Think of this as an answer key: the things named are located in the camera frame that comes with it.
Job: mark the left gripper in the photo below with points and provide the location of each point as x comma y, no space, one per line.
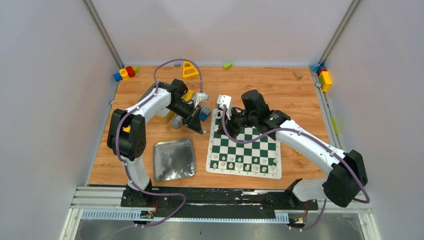
193,116

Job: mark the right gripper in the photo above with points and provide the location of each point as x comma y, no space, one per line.
232,130

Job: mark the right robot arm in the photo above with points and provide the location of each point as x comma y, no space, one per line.
345,173

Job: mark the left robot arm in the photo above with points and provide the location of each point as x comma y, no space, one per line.
129,147

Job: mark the grey and blue brick stack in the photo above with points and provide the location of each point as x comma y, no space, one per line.
204,112

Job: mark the grey toy microphone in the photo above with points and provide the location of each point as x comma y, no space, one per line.
176,122

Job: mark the square metal tin box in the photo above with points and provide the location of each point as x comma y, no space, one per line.
164,115

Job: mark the yellow triangle toy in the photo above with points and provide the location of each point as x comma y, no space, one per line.
189,70

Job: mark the silver tin lid tray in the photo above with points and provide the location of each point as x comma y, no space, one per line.
174,160

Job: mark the green block at back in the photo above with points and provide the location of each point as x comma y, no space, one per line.
227,65

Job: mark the yellow cube block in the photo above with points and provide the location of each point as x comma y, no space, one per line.
126,129

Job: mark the coloured blocks cluster left corner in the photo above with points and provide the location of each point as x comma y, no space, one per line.
126,73

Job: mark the brown wooden block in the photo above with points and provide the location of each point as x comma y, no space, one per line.
298,75

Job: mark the coloured brick stack right corner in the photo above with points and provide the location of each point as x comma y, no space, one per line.
323,76

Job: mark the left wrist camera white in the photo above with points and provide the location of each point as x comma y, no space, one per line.
200,97

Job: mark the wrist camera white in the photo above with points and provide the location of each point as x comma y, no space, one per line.
225,101
200,97

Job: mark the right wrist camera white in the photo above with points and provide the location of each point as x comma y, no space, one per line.
225,101

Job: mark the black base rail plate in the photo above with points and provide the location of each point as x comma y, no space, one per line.
215,203

